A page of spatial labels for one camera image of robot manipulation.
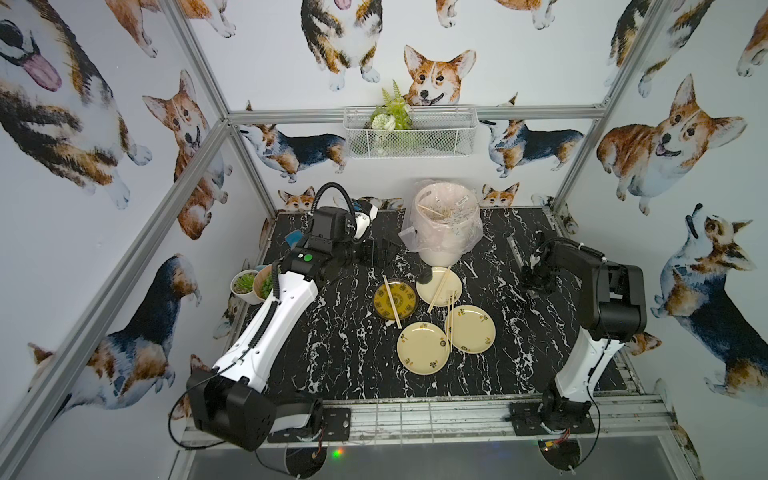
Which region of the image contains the bare wooden chopsticks pair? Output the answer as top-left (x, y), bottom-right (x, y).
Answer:
top-left (382, 275), bottom-right (402, 330)

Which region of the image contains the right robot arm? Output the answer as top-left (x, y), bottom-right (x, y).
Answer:
top-left (516, 237), bottom-right (647, 431)

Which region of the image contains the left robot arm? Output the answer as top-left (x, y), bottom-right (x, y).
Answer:
top-left (182, 182), bottom-right (378, 451)

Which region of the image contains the cream plate back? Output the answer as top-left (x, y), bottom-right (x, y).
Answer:
top-left (416, 267), bottom-right (463, 307)

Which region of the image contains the cream plate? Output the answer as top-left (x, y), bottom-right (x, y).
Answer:
top-left (396, 322), bottom-right (450, 376)
top-left (416, 267), bottom-right (463, 307)
top-left (453, 305), bottom-right (496, 354)

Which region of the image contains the clear plastic bin liner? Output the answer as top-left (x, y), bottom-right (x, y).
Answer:
top-left (399, 180), bottom-right (456, 253)

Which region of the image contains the pink trash bin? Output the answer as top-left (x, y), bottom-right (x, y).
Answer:
top-left (411, 182), bottom-right (483, 267)

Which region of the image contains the grey blue work glove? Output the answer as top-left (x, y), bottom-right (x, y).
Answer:
top-left (284, 230), bottom-right (303, 249)

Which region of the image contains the cream plate front right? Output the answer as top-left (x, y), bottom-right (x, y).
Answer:
top-left (453, 305), bottom-right (496, 354)

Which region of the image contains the cream plate front left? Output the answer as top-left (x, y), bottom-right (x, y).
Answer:
top-left (396, 322), bottom-right (450, 376)

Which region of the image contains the brown pot green plant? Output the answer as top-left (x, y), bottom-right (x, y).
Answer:
top-left (252, 265), bottom-right (274, 301)

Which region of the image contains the artificial fern with flower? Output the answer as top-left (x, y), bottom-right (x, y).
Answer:
top-left (369, 81), bottom-right (413, 151)

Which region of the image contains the white pot green plant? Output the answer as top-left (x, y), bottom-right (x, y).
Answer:
top-left (230, 269), bottom-right (262, 305)

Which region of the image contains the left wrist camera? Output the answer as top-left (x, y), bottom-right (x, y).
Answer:
top-left (353, 199), bottom-right (378, 241)

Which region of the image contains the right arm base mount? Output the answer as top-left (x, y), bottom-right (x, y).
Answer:
top-left (506, 401), bottom-right (596, 437)

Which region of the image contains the white wire wall basket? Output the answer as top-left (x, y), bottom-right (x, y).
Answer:
top-left (343, 106), bottom-right (479, 159)

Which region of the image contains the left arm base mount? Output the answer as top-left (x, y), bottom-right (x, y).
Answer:
top-left (267, 407), bottom-right (352, 444)

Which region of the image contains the aluminium front rail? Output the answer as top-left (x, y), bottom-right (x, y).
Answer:
top-left (262, 395), bottom-right (675, 449)

